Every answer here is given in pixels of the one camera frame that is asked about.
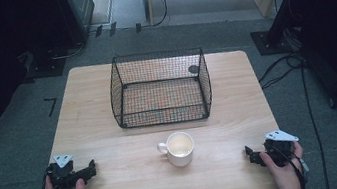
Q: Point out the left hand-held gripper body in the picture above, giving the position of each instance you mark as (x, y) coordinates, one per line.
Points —
(61, 176)

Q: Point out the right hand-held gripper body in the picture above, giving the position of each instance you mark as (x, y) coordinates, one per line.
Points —
(279, 150)

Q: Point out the person's right hand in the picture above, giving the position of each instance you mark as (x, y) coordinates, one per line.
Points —
(284, 174)

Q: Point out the white cup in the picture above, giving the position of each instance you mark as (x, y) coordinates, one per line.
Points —
(178, 149)

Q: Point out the black flat stand base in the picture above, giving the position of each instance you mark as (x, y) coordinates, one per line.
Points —
(46, 67)

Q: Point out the black equipment case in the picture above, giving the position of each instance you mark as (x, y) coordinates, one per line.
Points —
(81, 9)

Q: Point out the black stand with base plate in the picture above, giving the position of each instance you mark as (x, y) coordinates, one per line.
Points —
(279, 34)

